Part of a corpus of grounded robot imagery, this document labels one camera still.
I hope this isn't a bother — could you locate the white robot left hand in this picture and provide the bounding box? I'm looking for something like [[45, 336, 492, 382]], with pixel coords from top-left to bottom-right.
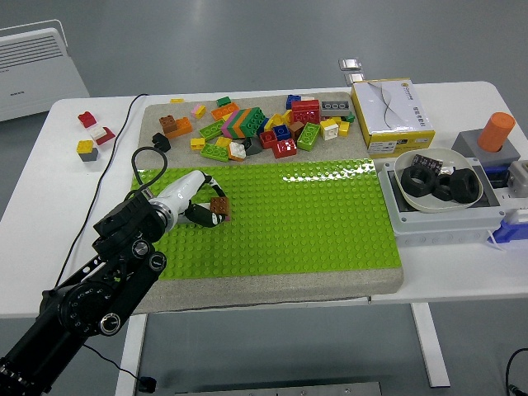
[[158, 170, 230, 227]]

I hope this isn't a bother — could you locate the lime green long brick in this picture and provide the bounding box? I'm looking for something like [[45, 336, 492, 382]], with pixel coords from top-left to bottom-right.
[[199, 120, 226, 140], [296, 122, 322, 153], [200, 143, 230, 163]]

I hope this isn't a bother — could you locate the white and orange brick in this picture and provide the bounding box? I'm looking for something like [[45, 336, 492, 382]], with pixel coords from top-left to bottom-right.
[[228, 140, 248, 162]]

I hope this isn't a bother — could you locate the long orange brick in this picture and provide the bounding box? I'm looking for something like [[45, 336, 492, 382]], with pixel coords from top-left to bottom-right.
[[211, 103, 240, 121]]

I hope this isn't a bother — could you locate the red sloped brick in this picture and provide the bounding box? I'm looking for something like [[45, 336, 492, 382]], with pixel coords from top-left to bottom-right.
[[94, 126, 117, 146]]

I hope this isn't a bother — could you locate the striped multicolour brick stack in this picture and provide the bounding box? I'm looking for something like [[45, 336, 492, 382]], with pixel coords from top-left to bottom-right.
[[221, 106, 267, 140]]

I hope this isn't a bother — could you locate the glossy red square brick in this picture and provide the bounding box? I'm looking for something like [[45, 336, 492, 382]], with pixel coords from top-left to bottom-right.
[[271, 139, 298, 160]]

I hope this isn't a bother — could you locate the green studded baseplate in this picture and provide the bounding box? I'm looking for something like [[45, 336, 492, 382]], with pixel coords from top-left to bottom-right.
[[130, 158, 403, 281]]

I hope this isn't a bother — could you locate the large red brick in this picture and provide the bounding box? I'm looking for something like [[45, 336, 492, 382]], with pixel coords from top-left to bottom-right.
[[290, 99, 322, 125]]

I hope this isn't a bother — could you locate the yellow and white brick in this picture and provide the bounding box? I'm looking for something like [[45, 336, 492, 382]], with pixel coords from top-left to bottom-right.
[[319, 118, 340, 142]]

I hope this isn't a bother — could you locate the long grey brick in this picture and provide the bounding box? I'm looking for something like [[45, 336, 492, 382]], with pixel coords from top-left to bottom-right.
[[320, 100, 352, 117]]

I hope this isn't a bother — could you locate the grey-brown foam mat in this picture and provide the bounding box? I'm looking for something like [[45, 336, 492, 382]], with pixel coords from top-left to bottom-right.
[[127, 91, 405, 317]]

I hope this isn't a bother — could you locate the white table leg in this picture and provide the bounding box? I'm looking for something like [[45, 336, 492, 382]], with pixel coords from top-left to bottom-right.
[[116, 315, 149, 396], [410, 303, 450, 389]]

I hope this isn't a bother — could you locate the white panel heater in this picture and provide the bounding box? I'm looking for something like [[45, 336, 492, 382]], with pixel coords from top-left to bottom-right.
[[0, 19, 91, 123]]

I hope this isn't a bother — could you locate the white and yellow cardboard box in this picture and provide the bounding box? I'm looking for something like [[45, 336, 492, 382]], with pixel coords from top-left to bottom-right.
[[350, 78, 436, 160]]

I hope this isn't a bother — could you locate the large black nut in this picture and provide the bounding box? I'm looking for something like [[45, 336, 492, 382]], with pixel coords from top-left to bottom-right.
[[402, 166, 437, 202], [448, 167, 482, 204]]

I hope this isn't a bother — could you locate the dark circuit board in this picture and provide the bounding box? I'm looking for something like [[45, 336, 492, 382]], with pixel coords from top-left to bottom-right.
[[412, 153, 443, 172]]

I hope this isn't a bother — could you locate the grey junction box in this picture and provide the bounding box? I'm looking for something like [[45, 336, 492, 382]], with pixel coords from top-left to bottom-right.
[[378, 158, 507, 248]]

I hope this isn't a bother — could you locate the small black nut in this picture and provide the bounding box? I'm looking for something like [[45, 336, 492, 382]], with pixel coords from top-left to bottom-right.
[[431, 175, 455, 202]]

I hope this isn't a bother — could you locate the white bowl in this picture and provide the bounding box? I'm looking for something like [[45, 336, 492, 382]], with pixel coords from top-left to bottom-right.
[[394, 147, 486, 215]]

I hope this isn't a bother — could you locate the grey holder block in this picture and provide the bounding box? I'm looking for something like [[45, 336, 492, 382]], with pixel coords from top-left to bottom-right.
[[451, 130, 521, 167]]

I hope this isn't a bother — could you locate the dark blue block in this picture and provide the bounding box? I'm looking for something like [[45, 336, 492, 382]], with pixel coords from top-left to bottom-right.
[[484, 163, 512, 189]]

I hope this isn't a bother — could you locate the orange cylinder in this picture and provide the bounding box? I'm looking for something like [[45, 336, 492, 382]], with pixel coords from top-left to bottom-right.
[[477, 111, 516, 153]]

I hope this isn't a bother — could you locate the blue and white device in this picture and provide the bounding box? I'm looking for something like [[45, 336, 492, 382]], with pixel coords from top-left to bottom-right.
[[486, 208, 528, 253]]

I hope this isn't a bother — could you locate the grey connector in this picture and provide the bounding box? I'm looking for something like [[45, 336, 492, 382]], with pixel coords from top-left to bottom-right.
[[507, 159, 528, 193]]

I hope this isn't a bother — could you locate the thin black cord with plug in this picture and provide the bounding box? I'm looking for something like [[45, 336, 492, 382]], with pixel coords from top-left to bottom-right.
[[53, 93, 157, 394]]

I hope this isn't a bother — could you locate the black floor cable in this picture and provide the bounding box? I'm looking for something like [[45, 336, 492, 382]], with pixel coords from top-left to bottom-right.
[[506, 348, 528, 396]]

